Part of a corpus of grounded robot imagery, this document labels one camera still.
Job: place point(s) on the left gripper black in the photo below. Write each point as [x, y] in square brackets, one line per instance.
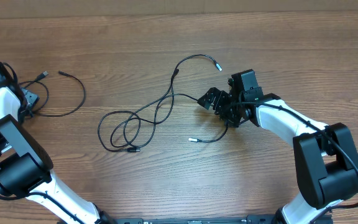
[29, 97]

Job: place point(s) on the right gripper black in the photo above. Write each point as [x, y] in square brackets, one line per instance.
[223, 103]

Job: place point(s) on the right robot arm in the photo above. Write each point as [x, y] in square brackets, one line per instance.
[326, 158]

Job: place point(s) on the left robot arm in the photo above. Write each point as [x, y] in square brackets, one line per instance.
[26, 170]

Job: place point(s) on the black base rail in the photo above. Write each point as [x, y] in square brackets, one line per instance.
[194, 221]

